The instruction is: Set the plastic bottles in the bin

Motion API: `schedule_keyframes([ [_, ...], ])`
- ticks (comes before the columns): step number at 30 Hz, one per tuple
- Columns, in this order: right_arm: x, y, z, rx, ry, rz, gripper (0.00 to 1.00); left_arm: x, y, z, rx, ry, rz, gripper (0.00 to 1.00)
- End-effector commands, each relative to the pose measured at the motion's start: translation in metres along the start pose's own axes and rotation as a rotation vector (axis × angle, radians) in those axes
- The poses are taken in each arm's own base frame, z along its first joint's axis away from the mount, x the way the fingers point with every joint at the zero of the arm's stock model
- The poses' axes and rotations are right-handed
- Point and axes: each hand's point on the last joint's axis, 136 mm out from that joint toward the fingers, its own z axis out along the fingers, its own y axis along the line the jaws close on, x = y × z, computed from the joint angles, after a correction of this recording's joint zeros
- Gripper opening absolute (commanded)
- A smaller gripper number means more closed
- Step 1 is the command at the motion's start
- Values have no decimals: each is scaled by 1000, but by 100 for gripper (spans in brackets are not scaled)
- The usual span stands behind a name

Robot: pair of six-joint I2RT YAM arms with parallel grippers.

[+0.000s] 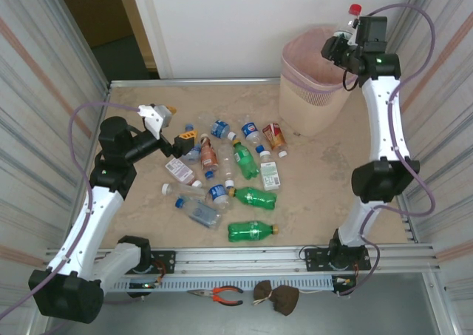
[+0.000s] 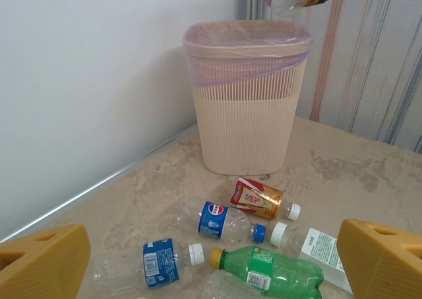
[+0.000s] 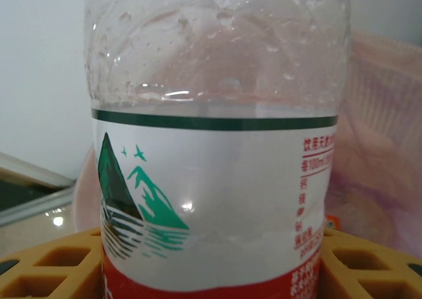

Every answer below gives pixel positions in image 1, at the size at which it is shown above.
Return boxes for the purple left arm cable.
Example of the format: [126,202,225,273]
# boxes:
[0,101,143,335]

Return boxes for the brown wooden door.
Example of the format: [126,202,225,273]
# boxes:
[53,0,149,70]

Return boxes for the white door frame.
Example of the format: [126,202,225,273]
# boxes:
[113,0,174,80]

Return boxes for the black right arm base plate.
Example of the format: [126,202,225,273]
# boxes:
[304,246,372,273]

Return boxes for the aluminium table edge bar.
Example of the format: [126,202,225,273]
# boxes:
[109,77,282,89]

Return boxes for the white green label bottle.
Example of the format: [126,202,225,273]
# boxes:
[259,150,282,192]

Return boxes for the red label orange drink bottle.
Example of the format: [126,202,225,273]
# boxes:
[262,123,289,159]

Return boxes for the aluminium mounting rail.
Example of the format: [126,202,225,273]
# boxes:
[44,243,443,277]

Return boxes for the beige plastic waste bin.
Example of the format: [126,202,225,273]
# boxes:
[278,23,365,137]

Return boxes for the water bottle light blue label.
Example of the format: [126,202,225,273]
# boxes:
[180,123,203,165]

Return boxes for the red white label bottle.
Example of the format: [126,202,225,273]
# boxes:
[334,4,363,38]

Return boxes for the brown cloth pouch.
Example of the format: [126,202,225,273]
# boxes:
[252,280,300,317]

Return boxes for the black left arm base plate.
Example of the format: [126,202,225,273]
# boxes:
[125,250,177,276]

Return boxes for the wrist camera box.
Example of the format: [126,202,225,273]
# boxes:
[138,104,173,141]
[332,26,360,50]

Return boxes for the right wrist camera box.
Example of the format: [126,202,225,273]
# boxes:
[332,26,360,50]

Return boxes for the pink drink bottle white label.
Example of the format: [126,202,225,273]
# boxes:
[164,157,203,189]

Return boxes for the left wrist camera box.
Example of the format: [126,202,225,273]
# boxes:
[138,104,173,141]

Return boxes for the dark blue label bottle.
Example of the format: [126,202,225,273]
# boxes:
[239,115,266,154]

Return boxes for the pink bin liner bag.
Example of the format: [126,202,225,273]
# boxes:
[281,23,365,92]

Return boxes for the orange handled pliers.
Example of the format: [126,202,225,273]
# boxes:
[186,285,245,307]

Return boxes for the blue label bottle white cap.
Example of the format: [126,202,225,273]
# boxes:
[207,179,236,212]
[210,119,237,141]

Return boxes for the white slotted cable duct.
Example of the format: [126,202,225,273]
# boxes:
[103,275,358,294]

